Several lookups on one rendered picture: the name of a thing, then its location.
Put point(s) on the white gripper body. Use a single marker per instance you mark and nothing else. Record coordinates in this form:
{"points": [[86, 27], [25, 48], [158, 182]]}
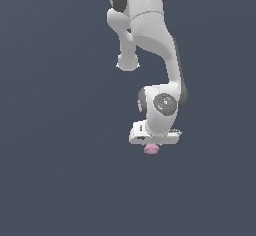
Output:
{"points": [[137, 134]]}

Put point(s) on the small pink round object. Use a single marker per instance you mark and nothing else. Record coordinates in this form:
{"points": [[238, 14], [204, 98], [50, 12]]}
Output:
{"points": [[151, 149]]}

